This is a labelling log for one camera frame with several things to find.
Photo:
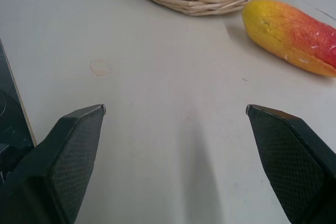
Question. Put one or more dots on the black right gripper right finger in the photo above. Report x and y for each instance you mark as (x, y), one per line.
(291, 161)

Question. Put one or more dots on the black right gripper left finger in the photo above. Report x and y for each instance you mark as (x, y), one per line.
(60, 166)

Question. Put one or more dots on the yellow red mango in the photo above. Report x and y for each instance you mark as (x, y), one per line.
(288, 35)

